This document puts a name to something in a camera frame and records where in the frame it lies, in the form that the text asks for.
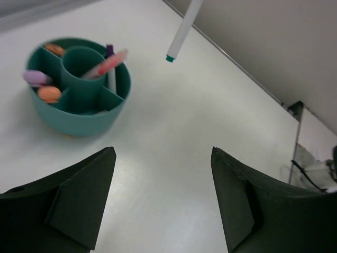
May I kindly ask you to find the pink pen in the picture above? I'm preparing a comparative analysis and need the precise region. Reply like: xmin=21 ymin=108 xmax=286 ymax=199
xmin=82 ymin=49 xmax=128 ymax=80

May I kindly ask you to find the teal capped white pen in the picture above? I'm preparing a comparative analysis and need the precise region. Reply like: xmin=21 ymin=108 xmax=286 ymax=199
xmin=166 ymin=0 xmax=203 ymax=63

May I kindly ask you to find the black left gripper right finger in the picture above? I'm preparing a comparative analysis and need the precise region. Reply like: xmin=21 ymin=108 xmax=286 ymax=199
xmin=211 ymin=148 xmax=336 ymax=252

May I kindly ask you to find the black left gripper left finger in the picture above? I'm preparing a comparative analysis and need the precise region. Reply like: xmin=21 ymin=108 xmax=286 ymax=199
xmin=1 ymin=147 xmax=116 ymax=252

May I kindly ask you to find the purple capped white pen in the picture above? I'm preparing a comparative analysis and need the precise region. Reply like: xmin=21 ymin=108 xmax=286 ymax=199
xmin=106 ymin=44 xmax=117 ymax=94

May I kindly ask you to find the teal round pen holder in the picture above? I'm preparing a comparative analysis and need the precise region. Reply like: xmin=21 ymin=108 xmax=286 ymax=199
xmin=26 ymin=37 xmax=132 ymax=137

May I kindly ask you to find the orange capped grey marker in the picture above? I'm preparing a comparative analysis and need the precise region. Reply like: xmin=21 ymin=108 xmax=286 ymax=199
xmin=37 ymin=86 xmax=62 ymax=104

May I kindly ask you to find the pink highlighter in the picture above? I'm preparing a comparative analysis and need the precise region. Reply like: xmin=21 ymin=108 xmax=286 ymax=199
xmin=23 ymin=70 xmax=52 ymax=87

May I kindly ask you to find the orange highlighter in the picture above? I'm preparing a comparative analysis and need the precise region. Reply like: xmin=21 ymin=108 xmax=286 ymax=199
xmin=45 ymin=43 xmax=65 ymax=56

